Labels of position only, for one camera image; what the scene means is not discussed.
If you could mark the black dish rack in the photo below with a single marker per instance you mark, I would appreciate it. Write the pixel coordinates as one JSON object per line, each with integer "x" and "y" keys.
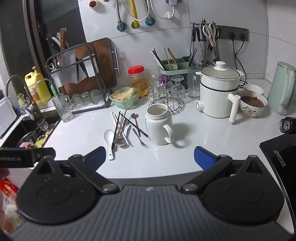
{"x": 107, "y": 100}

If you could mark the dark kitchen sink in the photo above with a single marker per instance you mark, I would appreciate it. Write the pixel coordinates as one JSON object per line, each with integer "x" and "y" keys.
{"x": 53, "y": 126}

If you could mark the wooden chopstick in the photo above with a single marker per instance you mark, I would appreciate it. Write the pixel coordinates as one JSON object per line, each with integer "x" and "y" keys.
{"x": 121, "y": 124}

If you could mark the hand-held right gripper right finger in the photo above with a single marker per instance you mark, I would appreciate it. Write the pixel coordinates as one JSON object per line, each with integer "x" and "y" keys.
{"x": 203, "y": 157}

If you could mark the pale green bottle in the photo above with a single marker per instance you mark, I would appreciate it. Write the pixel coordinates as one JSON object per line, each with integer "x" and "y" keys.
{"x": 23, "y": 99}

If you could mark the yellow sponge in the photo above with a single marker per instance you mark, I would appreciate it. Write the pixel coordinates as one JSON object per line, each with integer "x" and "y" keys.
{"x": 42, "y": 141}

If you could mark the small stemmed glass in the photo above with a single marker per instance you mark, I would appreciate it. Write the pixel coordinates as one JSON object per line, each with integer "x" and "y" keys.
{"x": 42, "y": 125}

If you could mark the pale green electric kettle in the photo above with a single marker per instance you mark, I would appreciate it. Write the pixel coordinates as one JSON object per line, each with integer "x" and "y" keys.
{"x": 277, "y": 92}

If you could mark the brown bottle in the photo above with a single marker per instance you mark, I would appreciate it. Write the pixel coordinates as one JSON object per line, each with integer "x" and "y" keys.
{"x": 289, "y": 125}

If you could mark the green strainer basket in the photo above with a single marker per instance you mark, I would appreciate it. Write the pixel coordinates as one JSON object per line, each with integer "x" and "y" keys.
{"x": 124, "y": 104}

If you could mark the white knife blade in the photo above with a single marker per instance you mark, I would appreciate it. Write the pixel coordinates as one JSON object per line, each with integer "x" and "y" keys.
{"x": 85, "y": 67}

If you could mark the brown cooked food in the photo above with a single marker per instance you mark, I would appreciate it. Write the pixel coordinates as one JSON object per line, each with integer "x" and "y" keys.
{"x": 252, "y": 99}

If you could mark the round clear glass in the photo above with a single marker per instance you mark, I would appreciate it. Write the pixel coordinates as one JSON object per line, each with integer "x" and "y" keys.
{"x": 154, "y": 91}

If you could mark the stemmed clear glass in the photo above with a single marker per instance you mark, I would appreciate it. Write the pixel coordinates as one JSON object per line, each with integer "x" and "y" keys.
{"x": 177, "y": 89}

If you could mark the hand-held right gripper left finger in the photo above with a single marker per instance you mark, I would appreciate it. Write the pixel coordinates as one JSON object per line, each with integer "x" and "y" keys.
{"x": 96, "y": 156}

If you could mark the small metal fork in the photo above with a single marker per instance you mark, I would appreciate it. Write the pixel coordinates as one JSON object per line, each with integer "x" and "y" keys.
{"x": 138, "y": 138}

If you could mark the red-lidded plastic jar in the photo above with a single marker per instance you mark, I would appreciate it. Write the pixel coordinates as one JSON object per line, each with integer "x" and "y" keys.
{"x": 137, "y": 76}

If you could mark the metal pot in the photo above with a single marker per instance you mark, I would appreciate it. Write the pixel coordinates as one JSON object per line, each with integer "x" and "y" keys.
{"x": 25, "y": 138}

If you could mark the textured glass mug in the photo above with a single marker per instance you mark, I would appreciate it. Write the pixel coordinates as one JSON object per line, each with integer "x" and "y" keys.
{"x": 63, "y": 109}
{"x": 193, "y": 83}

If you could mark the metal kitchen faucet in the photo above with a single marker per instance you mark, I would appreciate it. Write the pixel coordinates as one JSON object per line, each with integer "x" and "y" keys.
{"x": 13, "y": 77}

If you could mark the red printed plastic bag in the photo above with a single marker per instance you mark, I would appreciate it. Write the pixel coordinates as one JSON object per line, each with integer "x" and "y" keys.
{"x": 8, "y": 188}

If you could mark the purple-lidded glass cup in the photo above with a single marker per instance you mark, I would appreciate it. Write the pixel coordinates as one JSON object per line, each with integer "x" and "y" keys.
{"x": 164, "y": 78}

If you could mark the white electric pot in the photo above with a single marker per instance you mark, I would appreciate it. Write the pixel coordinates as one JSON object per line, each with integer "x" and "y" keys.
{"x": 215, "y": 99}

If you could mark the black induction cooktop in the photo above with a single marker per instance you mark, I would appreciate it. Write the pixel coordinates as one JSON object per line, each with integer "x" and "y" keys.
{"x": 277, "y": 150}

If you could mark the bundle of assorted chopsticks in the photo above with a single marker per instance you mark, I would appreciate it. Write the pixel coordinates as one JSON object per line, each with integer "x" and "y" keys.
{"x": 157, "y": 58}

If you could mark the patterned ceramic bowl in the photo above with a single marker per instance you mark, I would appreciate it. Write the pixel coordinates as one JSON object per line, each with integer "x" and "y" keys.
{"x": 251, "y": 111}

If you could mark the small clear glass cup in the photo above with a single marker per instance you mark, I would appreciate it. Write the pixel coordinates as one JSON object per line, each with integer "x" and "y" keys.
{"x": 96, "y": 97}
{"x": 75, "y": 102}
{"x": 86, "y": 99}

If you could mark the tall clear glass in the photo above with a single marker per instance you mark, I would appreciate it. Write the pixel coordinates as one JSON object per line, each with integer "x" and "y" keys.
{"x": 153, "y": 74}

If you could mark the black wall power strip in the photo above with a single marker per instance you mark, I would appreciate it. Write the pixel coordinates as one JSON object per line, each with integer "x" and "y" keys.
{"x": 225, "y": 32}

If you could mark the row of hanging metal utensils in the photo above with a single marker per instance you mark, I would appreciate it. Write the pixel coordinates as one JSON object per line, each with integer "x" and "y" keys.
{"x": 196, "y": 34}

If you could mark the plain white bowl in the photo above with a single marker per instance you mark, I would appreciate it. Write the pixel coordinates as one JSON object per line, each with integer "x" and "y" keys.
{"x": 253, "y": 88}

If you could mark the copper teaspoon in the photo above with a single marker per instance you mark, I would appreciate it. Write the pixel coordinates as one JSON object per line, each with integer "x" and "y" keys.
{"x": 134, "y": 115}

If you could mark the white ceramic spoon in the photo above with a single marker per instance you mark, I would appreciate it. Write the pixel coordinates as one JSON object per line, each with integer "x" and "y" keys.
{"x": 108, "y": 136}
{"x": 126, "y": 134}

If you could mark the green utensil holder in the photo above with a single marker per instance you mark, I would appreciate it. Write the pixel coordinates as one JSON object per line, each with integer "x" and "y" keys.
{"x": 172, "y": 71}

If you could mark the large metal spoon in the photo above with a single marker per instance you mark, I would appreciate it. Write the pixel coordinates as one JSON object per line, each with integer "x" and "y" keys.
{"x": 119, "y": 141}

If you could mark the wooden cutting board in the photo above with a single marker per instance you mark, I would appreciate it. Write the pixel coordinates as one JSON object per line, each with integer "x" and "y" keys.
{"x": 104, "y": 69}

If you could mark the white pot lid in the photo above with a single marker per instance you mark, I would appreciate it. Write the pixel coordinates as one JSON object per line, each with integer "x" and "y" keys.
{"x": 219, "y": 71}

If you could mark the white ceramic mug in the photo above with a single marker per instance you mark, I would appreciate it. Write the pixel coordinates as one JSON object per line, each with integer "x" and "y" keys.
{"x": 157, "y": 129}

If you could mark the yellow detergent bottle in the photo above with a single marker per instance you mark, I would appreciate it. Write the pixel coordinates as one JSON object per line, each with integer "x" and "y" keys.
{"x": 38, "y": 90}

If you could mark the textured steel cleaver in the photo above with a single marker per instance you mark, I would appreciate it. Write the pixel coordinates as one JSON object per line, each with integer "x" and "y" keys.
{"x": 66, "y": 67}

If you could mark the enoki mushrooms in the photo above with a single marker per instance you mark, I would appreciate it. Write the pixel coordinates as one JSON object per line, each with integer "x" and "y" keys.
{"x": 124, "y": 93}

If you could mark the white box appliance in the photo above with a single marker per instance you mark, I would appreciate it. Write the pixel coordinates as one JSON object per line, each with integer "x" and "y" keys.
{"x": 7, "y": 115}

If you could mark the metal ladle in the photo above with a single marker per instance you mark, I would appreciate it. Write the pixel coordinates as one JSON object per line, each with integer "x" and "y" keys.
{"x": 185, "y": 57}

